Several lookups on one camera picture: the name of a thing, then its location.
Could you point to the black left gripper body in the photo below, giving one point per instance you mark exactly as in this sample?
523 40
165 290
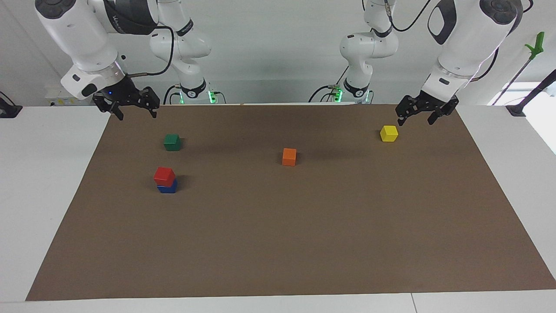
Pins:
428 103

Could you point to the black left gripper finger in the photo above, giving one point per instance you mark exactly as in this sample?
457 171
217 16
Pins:
401 119
433 118

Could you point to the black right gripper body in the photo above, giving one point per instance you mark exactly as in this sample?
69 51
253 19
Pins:
124 95

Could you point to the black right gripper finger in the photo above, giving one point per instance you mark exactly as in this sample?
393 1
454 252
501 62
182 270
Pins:
153 111
119 113

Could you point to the red wooden block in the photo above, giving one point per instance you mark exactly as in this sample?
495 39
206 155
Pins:
164 176

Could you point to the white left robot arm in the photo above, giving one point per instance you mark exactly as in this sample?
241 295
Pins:
464 39

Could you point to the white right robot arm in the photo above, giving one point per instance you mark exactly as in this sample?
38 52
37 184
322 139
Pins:
87 39

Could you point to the yellow wooden block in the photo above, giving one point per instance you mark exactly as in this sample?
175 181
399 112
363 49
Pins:
389 134

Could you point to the green wooden block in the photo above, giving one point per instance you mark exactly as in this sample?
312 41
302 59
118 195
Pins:
172 142

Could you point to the blue wooden block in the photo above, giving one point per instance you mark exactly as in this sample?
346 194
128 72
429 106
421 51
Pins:
167 189

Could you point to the orange wooden block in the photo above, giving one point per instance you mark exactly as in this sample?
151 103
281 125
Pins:
289 157

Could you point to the white box with labels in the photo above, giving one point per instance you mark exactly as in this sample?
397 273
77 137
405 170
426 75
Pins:
56 96

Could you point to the black clamp stand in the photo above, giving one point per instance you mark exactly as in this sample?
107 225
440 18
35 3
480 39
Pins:
517 108

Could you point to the black desk clamp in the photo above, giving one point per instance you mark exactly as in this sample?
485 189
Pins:
8 111

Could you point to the green-tipped thin pole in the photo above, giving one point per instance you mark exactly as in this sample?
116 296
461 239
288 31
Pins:
536 45

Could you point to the brown table mat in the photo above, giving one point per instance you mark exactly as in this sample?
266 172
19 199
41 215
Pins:
278 230

